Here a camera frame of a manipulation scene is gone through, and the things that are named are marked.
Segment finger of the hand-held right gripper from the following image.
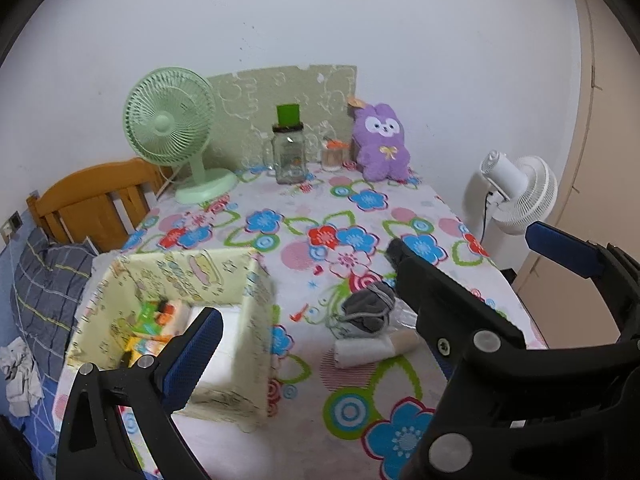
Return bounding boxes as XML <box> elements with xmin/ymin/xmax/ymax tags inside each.
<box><xmin>386</xmin><ymin>237</ymin><xmax>528</xmax><ymax>362</ymax></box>
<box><xmin>525</xmin><ymin>220</ymin><xmax>640</xmax><ymax>344</ymax></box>

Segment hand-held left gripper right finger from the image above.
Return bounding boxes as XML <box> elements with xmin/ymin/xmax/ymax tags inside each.
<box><xmin>432</xmin><ymin>345</ymin><xmax>455</xmax><ymax>383</ymax></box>

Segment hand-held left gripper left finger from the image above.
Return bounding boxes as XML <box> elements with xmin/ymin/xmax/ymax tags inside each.
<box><xmin>56</xmin><ymin>306</ymin><xmax>224</xmax><ymax>480</ymax></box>

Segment clear plastic bag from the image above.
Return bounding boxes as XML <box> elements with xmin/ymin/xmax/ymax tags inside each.
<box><xmin>385</xmin><ymin>306</ymin><xmax>420</xmax><ymax>335</ymax></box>

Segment yellow cartoon tissue pack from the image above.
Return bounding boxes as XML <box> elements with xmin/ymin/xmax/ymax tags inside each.
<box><xmin>120</xmin><ymin>332</ymin><xmax>171</xmax><ymax>368</ymax></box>

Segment green cartoon tissue pack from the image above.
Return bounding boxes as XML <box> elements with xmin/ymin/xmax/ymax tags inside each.
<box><xmin>132</xmin><ymin>301</ymin><xmax>188</xmax><ymax>336</ymax></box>

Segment grey sock bundle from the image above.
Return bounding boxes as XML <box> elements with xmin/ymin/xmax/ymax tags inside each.
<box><xmin>340</xmin><ymin>281</ymin><xmax>397</xmax><ymax>338</ymax></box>

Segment yellow cartoon fabric storage box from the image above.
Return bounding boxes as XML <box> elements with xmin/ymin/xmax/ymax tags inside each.
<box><xmin>66</xmin><ymin>247</ymin><xmax>275</xmax><ymax>423</ymax></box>

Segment white socks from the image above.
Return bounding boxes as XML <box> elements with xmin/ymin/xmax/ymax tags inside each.
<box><xmin>334</xmin><ymin>332</ymin><xmax>423</xmax><ymax>372</ymax></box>

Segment white paper sheet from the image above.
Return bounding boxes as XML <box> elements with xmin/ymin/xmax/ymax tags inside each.
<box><xmin>182</xmin><ymin>305</ymin><xmax>243</xmax><ymax>391</ymax></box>

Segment white standing fan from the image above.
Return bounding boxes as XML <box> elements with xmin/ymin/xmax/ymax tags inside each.
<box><xmin>462</xmin><ymin>149</ymin><xmax>558</xmax><ymax>268</ymax></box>

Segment beige door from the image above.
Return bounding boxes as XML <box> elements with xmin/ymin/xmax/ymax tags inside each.
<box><xmin>510</xmin><ymin>0</ymin><xmax>640</xmax><ymax>351</ymax></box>

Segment grey plaid pillow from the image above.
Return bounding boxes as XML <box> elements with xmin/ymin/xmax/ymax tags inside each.
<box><xmin>10</xmin><ymin>227</ymin><xmax>98</xmax><ymax>381</ymax></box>

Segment purple plush bunny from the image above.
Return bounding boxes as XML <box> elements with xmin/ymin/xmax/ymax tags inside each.
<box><xmin>348</xmin><ymin>96</ymin><xmax>413</xmax><ymax>182</ymax></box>

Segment floral tablecloth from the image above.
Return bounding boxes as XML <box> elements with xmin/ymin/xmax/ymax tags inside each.
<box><xmin>50</xmin><ymin>162</ymin><xmax>548</xmax><ymax>480</ymax></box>

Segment blue bed sheet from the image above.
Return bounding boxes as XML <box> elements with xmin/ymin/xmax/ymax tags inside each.
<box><xmin>0</xmin><ymin>375</ymin><xmax>66</xmax><ymax>480</ymax></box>

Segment crumpled white cloth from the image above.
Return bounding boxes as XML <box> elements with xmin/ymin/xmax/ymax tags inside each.
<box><xmin>0</xmin><ymin>337</ymin><xmax>45</xmax><ymax>417</ymax></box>

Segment small jar with orange lid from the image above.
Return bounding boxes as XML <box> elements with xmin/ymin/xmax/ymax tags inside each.
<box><xmin>321</xmin><ymin>139</ymin><xmax>349</xmax><ymax>172</ymax></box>

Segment wooden bed headboard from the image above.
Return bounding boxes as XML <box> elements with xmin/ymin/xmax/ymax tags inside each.
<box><xmin>26</xmin><ymin>157</ymin><xmax>173</xmax><ymax>253</ymax></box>

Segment dark cloth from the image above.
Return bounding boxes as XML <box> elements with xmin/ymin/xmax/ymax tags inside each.
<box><xmin>0</xmin><ymin>415</ymin><xmax>36</xmax><ymax>480</ymax></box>

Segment glass jar with green lid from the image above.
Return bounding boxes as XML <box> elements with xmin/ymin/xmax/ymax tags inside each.
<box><xmin>262</xmin><ymin>103</ymin><xmax>308</xmax><ymax>184</ymax></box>

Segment green desk fan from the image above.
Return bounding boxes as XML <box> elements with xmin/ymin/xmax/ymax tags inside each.
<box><xmin>123</xmin><ymin>66</ymin><xmax>238</xmax><ymax>204</ymax></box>

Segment green patterned board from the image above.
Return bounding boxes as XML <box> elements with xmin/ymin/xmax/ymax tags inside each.
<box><xmin>206</xmin><ymin>64</ymin><xmax>358</xmax><ymax>168</ymax></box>

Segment wall socket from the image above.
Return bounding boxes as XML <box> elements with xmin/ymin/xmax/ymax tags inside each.
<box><xmin>0</xmin><ymin>210</ymin><xmax>25</xmax><ymax>243</ymax></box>

